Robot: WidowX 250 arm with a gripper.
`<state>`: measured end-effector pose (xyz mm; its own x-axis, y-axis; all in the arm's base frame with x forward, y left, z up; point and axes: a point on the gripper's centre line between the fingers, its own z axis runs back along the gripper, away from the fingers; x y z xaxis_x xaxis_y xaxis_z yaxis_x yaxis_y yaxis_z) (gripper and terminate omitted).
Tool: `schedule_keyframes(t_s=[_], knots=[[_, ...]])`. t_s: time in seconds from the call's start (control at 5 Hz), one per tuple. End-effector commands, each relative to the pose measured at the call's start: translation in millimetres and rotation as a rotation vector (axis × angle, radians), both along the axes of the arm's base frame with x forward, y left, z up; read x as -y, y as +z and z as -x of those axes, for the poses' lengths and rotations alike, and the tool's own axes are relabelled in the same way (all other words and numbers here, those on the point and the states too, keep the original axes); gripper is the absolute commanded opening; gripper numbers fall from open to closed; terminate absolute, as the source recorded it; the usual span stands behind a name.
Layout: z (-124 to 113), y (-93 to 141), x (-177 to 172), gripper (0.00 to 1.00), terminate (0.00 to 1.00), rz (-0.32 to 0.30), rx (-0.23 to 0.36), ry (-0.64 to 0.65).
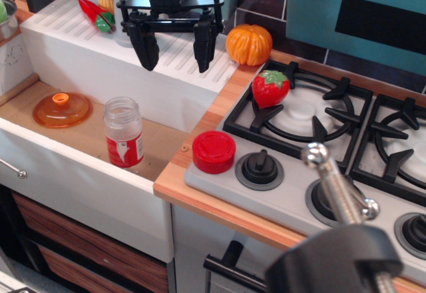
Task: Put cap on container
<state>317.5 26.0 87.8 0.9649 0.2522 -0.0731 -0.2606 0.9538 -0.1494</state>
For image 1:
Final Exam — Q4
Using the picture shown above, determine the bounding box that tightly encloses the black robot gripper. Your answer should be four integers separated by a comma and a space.
116, 0, 224, 73

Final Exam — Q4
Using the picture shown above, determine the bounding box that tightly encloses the red round container cap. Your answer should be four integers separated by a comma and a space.
192, 131, 236, 174

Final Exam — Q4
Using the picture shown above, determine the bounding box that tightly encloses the orange toy pumpkin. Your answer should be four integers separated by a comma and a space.
226, 24, 273, 67

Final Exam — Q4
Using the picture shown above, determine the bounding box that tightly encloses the red toy chili pepper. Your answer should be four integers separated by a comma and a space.
78, 0, 115, 33

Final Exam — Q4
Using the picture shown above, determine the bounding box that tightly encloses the clear jar with red label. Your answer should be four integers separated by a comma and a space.
103, 97, 144, 169

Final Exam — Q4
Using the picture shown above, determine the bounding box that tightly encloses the red toy strawberry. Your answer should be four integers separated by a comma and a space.
252, 70, 290, 109

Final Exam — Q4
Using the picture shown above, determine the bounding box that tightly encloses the white toy sink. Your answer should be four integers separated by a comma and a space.
1, 0, 237, 263

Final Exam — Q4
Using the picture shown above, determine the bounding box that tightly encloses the orange transparent pot lid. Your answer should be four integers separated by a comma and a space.
33, 93, 93, 129

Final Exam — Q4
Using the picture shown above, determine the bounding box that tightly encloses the black left stove knob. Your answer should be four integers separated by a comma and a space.
235, 149, 284, 191

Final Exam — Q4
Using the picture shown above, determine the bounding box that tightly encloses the black stove knob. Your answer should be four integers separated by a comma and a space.
305, 174, 367, 225
394, 212, 425, 260
235, 149, 284, 191

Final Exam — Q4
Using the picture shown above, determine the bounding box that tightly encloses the black left burner grate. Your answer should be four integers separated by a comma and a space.
221, 60, 373, 173

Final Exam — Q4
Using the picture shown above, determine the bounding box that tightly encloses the black burner grate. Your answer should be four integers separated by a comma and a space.
221, 60, 373, 173
350, 95, 425, 206

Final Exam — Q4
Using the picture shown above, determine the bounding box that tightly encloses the silver metal pot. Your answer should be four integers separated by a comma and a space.
1, 0, 19, 41

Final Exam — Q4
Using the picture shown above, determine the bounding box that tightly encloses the teal toy microwave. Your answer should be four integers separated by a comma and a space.
286, 0, 426, 56

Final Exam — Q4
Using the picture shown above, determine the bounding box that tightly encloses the black middle stove knob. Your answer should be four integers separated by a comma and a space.
305, 174, 367, 225

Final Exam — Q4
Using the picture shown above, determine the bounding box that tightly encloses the grey toy stove top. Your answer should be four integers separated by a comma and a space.
184, 59, 426, 286

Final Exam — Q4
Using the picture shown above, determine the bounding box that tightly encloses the upper wooden drawer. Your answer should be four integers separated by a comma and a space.
12, 192, 168, 292

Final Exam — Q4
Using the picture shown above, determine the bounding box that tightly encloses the wooden drawer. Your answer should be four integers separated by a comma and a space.
12, 192, 168, 292
37, 243, 169, 293

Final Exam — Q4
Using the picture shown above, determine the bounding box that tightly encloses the black right burner grate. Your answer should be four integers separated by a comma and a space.
350, 95, 425, 206

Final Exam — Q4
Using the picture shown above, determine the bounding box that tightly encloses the lower wooden drawer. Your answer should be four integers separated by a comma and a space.
37, 243, 169, 293

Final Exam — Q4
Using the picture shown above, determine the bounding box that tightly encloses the black clamp with metal screw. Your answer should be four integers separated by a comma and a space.
266, 143, 403, 292

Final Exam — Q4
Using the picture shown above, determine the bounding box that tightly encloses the black right stove knob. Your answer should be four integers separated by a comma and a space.
394, 212, 425, 260

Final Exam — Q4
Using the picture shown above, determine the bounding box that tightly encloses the silver towel rail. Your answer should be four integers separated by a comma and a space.
0, 159, 28, 179

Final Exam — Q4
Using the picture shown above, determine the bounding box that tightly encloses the black oven door handle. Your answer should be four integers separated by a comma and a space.
203, 240, 266, 292

